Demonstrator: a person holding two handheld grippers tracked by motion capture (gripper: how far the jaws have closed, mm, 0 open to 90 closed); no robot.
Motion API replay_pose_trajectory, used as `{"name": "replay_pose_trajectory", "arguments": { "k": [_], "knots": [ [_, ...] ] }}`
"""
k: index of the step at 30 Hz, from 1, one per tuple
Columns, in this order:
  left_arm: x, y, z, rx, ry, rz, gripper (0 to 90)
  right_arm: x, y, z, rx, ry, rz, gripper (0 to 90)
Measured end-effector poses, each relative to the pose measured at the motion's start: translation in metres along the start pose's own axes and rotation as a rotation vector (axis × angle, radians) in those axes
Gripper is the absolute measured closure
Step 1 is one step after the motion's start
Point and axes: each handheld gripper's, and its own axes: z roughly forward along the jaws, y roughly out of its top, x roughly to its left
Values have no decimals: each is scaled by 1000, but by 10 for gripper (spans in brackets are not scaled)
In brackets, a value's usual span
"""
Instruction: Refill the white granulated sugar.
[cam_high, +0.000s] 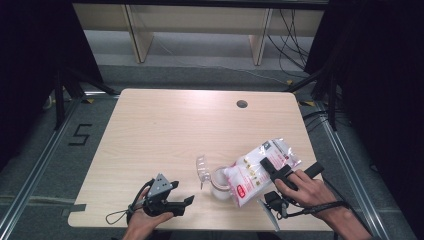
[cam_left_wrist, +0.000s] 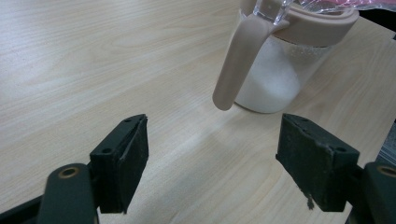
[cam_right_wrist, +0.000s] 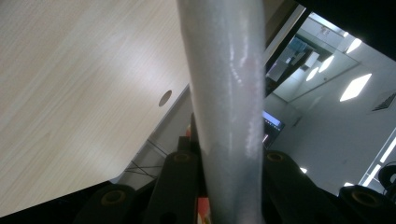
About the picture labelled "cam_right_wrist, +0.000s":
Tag ceiling air vent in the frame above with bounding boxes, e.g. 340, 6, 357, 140
371, 91, 396, 112

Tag red and white refill pouch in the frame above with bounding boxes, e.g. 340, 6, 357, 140
176, 0, 266, 224

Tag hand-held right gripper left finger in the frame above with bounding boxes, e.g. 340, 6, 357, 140
145, 150, 204, 224

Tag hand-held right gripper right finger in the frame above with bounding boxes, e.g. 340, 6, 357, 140
262, 149, 344, 224

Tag black frame post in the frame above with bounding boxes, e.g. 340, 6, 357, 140
264, 7, 313, 94

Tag black floor cables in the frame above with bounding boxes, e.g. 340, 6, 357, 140
124, 138, 171, 181

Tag computer monitor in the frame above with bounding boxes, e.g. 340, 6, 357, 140
262, 109, 286, 151

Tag ceiling light panel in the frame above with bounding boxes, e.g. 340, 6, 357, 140
305, 66, 320, 82
346, 37, 363, 55
318, 54, 335, 74
339, 73, 374, 103

